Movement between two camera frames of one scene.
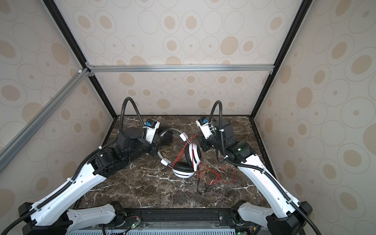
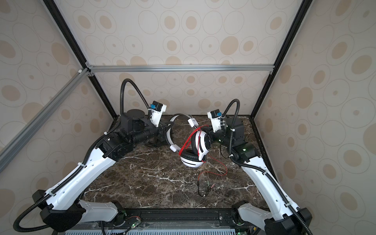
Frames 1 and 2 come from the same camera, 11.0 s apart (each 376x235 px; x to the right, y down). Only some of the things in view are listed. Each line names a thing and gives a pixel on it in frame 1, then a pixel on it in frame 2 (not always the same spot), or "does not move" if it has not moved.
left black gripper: x=155 y=148 -> x=163 y=128
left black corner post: x=57 y=14 does not move
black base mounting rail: x=179 y=219 does not move
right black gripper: x=203 y=144 -> x=211 y=134
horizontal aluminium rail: x=180 y=68 does not move
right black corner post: x=301 y=14 does not move
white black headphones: x=192 y=155 -> x=200 y=143
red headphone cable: x=226 y=175 -> x=198 y=153
